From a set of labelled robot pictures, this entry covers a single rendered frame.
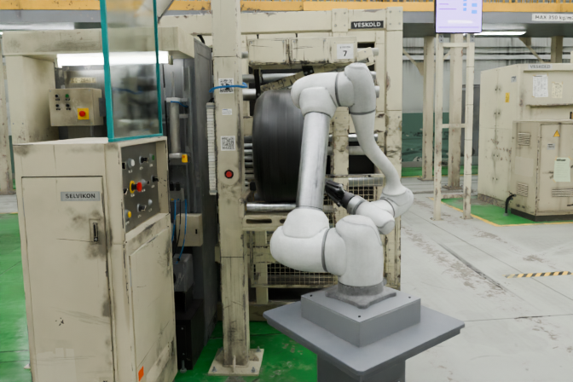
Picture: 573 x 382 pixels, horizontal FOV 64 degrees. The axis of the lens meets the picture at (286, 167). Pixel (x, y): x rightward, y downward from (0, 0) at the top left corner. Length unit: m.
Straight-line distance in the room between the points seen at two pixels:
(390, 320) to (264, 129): 1.05
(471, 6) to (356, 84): 4.68
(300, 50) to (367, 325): 1.61
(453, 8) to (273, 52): 3.91
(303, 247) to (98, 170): 0.79
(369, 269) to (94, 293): 1.02
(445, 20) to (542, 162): 2.10
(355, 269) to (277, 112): 0.93
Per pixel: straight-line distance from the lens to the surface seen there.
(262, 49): 2.65
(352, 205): 2.02
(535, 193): 6.47
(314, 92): 1.78
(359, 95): 1.77
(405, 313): 1.63
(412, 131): 12.40
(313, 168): 1.69
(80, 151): 1.83
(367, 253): 1.56
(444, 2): 6.23
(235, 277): 2.53
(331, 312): 1.57
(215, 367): 2.71
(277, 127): 2.16
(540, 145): 6.42
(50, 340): 2.07
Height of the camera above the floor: 1.35
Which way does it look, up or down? 6 degrees down
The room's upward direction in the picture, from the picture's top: 1 degrees counter-clockwise
